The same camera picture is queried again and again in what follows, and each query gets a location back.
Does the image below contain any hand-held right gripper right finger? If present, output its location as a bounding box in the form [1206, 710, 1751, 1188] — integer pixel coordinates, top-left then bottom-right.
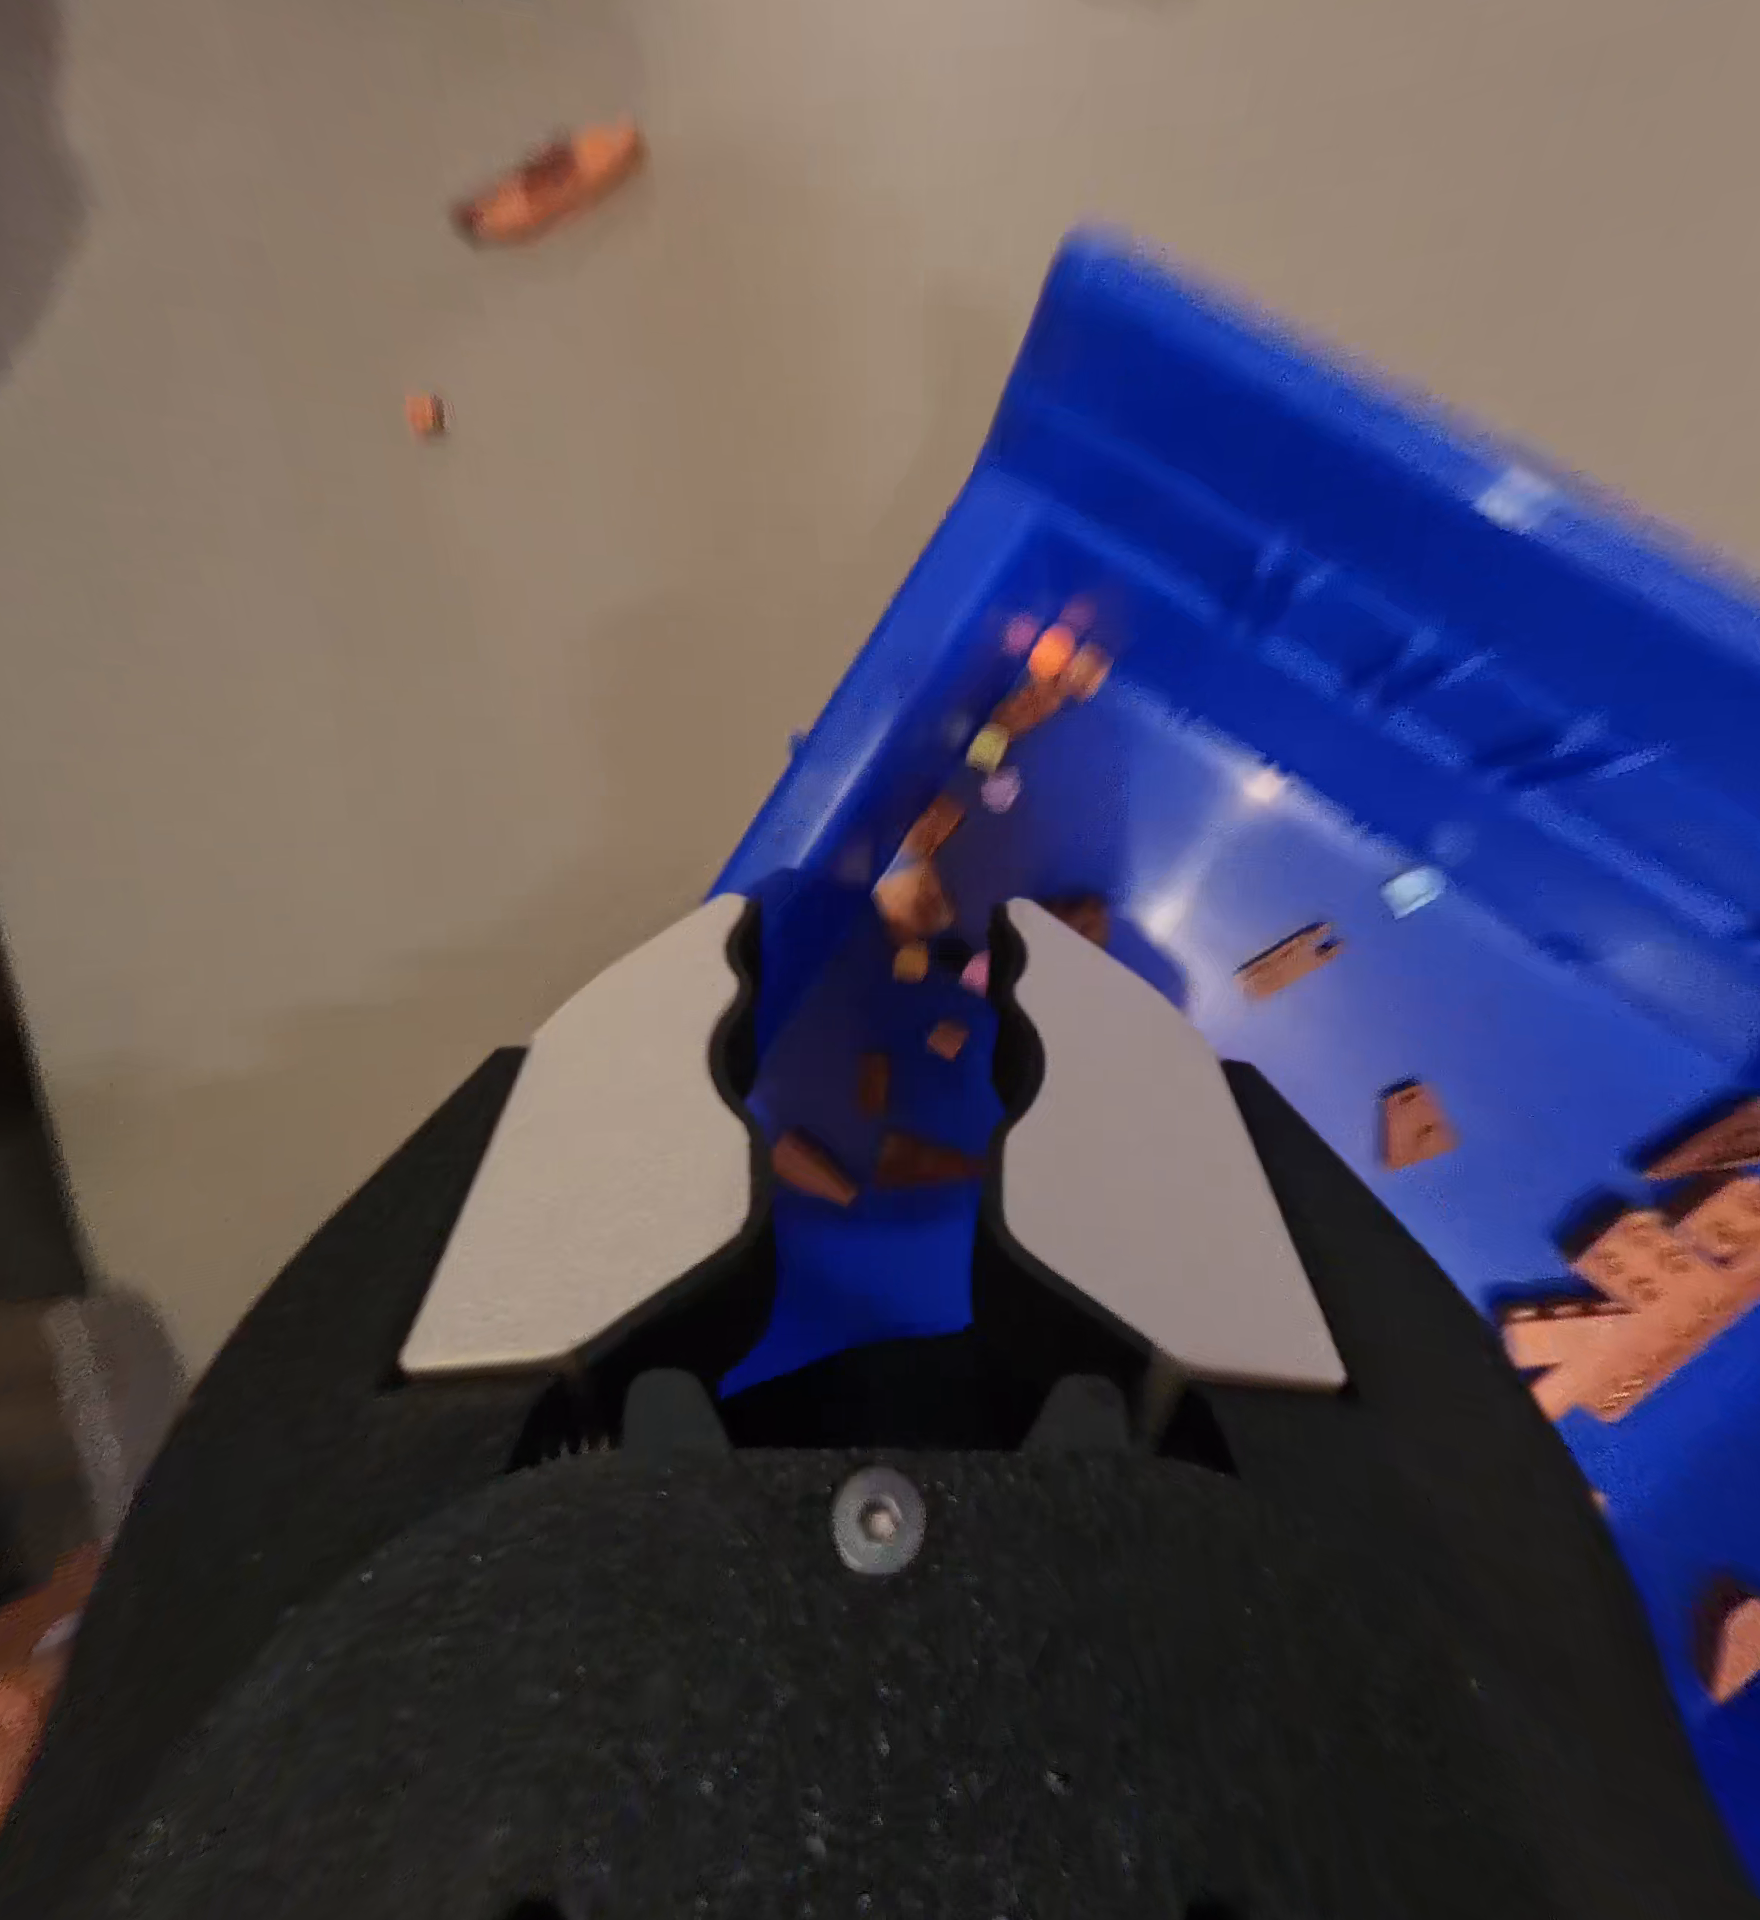
[986, 893, 1350, 1397]

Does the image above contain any heap of orange bricks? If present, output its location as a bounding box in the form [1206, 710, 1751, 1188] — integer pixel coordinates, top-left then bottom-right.
[771, 600, 1760, 1712]

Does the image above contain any brown brick assembly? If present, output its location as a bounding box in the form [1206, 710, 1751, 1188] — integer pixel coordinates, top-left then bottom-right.
[453, 119, 653, 252]

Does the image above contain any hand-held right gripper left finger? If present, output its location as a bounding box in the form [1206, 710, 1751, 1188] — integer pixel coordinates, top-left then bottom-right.
[401, 891, 763, 1387]

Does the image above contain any grey desk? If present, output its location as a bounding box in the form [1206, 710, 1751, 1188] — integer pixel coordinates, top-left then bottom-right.
[0, 0, 1760, 1682]

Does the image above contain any blue plastic bin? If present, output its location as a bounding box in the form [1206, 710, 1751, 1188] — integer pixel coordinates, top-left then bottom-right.
[706, 226, 1760, 1920]

